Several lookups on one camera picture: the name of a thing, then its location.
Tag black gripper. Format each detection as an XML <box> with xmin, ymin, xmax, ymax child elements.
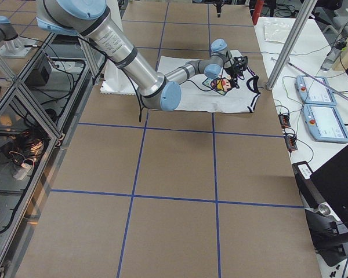
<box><xmin>227</xmin><ymin>56</ymin><xmax>248</xmax><ymax>88</ymax></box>

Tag grey cartoon print t-shirt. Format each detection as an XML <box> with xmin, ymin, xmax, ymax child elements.
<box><xmin>100</xmin><ymin>49</ymin><xmax>262</xmax><ymax>114</ymax></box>

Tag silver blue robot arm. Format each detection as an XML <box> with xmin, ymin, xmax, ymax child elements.
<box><xmin>0</xmin><ymin>16</ymin><xmax>19</xmax><ymax>42</ymax></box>
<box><xmin>37</xmin><ymin>1</ymin><xmax>248</xmax><ymax>111</ymax></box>

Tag clear plastic bag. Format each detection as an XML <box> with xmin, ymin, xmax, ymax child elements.
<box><xmin>264</xmin><ymin>22</ymin><xmax>291</xmax><ymax>43</ymax></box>

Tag black USB hub left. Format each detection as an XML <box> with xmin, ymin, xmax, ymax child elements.
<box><xmin>278</xmin><ymin>114</ymin><xmax>291</xmax><ymax>129</ymax></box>

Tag black usb hub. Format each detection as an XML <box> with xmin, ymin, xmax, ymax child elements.
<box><xmin>284</xmin><ymin>134</ymin><xmax>298</xmax><ymax>153</ymax></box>
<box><xmin>278</xmin><ymin>114</ymin><xmax>291</xmax><ymax>129</ymax></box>

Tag far blue teach pendant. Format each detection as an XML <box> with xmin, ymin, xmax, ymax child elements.
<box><xmin>295</xmin><ymin>75</ymin><xmax>337</xmax><ymax>106</ymax></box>

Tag blue teach pendant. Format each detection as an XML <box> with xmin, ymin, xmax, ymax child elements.
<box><xmin>303</xmin><ymin>104</ymin><xmax>348</xmax><ymax>144</ymax></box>
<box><xmin>295</xmin><ymin>75</ymin><xmax>337</xmax><ymax>106</ymax></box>

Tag red cylinder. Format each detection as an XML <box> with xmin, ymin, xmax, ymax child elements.
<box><xmin>252</xmin><ymin>0</ymin><xmax>264</xmax><ymax>25</ymax></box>

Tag black USB hub right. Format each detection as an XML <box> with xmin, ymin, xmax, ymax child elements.
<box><xmin>284</xmin><ymin>134</ymin><xmax>298</xmax><ymax>153</ymax></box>

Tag near blue teach pendant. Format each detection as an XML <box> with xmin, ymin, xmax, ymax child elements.
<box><xmin>303</xmin><ymin>104</ymin><xmax>348</xmax><ymax>144</ymax></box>

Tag silver reacher grabber stick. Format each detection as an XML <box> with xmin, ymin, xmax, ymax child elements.
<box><xmin>287</xmin><ymin>61</ymin><xmax>348</xmax><ymax>101</ymax></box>

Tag black laptop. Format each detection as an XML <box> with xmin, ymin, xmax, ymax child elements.
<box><xmin>310</xmin><ymin>145</ymin><xmax>348</xmax><ymax>228</ymax></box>

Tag aluminium frame post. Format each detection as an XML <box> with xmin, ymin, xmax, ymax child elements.
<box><xmin>266</xmin><ymin>0</ymin><xmax>317</xmax><ymax>90</ymax></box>

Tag black camera stand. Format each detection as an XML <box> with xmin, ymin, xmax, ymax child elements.
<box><xmin>304</xmin><ymin>209</ymin><xmax>348</xmax><ymax>266</ymax></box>

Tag aluminium frame cabinet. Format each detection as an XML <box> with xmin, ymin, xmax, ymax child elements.
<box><xmin>0</xmin><ymin>34</ymin><xmax>104</xmax><ymax>277</ymax></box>

